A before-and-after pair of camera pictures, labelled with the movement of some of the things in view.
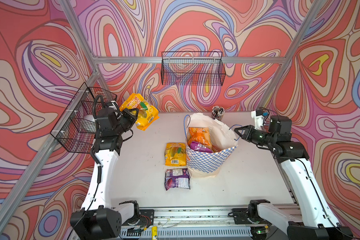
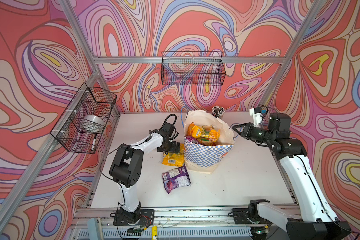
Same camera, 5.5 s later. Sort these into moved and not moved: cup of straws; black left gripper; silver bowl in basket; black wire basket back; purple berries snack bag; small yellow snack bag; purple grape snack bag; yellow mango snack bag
Moved: purple grape snack bag; black left gripper; small yellow snack bag
Not moved: silver bowl in basket; yellow mango snack bag; purple berries snack bag; cup of straws; black wire basket back
